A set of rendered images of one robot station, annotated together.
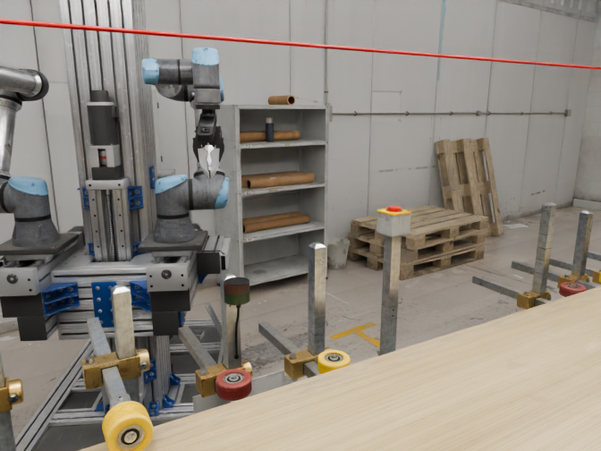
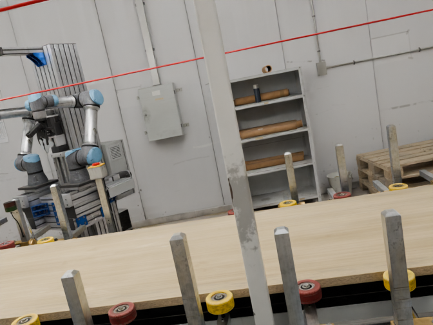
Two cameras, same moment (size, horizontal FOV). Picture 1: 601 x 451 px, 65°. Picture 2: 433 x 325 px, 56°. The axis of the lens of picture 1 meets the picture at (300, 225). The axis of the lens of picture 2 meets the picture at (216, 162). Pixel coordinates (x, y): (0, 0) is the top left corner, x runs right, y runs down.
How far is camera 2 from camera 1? 2.07 m
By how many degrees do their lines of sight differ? 37
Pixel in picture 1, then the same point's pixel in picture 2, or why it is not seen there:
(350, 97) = (346, 50)
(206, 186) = (82, 153)
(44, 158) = (122, 133)
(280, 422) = not seen: outside the picture
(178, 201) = (72, 162)
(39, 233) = (34, 179)
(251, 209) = (262, 152)
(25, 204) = (27, 167)
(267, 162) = (270, 115)
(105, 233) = (62, 178)
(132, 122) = (66, 122)
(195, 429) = not seen: outside the picture
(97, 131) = not seen: hidden behind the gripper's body
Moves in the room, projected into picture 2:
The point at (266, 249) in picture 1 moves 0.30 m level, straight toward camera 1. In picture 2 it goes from (279, 182) to (270, 189)
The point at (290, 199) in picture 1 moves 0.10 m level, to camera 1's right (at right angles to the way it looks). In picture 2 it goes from (296, 142) to (303, 142)
